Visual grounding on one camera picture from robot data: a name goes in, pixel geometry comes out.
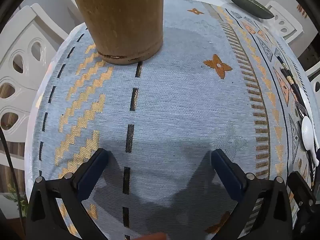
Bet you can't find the dark green bowl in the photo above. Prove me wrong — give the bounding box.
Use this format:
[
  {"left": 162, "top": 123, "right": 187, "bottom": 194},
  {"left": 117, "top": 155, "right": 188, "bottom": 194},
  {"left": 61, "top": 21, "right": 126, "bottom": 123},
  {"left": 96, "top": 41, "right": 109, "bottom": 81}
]
[{"left": 224, "top": 0, "right": 275, "bottom": 20}]

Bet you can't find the white ceramic spoon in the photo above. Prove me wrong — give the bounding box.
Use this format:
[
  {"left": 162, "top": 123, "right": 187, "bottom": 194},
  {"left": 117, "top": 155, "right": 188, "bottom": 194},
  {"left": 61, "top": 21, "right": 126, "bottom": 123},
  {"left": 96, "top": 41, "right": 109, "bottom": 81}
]
[{"left": 301, "top": 116, "right": 320, "bottom": 167}]

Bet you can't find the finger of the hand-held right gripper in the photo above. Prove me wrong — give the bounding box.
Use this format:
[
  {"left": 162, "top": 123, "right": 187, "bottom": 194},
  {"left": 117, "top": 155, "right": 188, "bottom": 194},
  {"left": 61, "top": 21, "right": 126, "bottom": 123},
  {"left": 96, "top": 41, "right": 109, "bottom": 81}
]
[{"left": 287, "top": 171, "right": 317, "bottom": 238}]

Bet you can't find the black cable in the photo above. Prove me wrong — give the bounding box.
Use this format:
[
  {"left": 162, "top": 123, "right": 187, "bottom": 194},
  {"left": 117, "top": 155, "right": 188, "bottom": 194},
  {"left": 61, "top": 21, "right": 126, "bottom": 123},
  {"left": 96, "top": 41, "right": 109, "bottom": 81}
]
[{"left": 0, "top": 126, "right": 27, "bottom": 240}]

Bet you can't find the green potted plant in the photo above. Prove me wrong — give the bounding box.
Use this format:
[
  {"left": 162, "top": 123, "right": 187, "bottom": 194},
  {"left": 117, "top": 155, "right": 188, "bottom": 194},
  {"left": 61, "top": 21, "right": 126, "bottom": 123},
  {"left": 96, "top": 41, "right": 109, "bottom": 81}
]
[{"left": 5, "top": 185, "right": 28, "bottom": 218}]

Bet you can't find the white dining chair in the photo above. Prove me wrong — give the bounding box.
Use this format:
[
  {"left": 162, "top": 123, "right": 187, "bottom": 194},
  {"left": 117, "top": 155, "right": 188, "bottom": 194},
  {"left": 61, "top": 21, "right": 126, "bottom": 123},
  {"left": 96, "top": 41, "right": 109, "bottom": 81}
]
[
  {"left": 306, "top": 60, "right": 320, "bottom": 100},
  {"left": 265, "top": 0, "right": 304, "bottom": 43},
  {"left": 0, "top": 3, "right": 70, "bottom": 140}
]

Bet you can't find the blue patterned table runner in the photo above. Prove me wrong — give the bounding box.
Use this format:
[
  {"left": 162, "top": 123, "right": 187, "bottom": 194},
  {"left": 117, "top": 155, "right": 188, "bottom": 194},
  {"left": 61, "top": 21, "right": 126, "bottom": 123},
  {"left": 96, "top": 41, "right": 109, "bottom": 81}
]
[{"left": 30, "top": 0, "right": 316, "bottom": 240}]

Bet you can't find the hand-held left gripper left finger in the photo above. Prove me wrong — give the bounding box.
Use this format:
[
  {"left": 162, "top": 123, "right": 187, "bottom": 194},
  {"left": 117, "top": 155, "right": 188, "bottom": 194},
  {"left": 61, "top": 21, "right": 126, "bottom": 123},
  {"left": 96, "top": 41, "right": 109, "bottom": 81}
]
[{"left": 25, "top": 148, "right": 110, "bottom": 240}]

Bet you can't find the metal fork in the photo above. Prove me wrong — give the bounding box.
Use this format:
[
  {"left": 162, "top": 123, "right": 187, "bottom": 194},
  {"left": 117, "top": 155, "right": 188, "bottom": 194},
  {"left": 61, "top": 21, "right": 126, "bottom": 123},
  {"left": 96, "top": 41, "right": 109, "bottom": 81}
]
[{"left": 294, "top": 101, "right": 309, "bottom": 120}]

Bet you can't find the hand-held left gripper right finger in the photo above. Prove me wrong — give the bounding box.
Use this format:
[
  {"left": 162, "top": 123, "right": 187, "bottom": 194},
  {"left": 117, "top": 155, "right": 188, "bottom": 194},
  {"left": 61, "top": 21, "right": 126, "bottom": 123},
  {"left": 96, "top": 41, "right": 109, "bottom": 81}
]
[{"left": 211, "top": 149, "right": 293, "bottom": 240}]

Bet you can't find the wooden utensil cup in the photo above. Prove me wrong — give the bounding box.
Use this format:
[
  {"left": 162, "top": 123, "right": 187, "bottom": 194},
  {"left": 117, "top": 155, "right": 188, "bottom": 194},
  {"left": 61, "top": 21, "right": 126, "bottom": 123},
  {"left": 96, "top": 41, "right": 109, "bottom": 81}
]
[{"left": 69, "top": 0, "right": 165, "bottom": 65}]

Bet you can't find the black gold-banded chopstick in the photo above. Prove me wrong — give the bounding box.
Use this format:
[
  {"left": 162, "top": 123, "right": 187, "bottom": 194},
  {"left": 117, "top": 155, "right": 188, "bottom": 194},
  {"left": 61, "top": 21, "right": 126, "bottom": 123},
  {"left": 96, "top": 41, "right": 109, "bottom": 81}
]
[
  {"left": 276, "top": 55, "right": 288, "bottom": 68},
  {"left": 280, "top": 67, "right": 307, "bottom": 113}
]

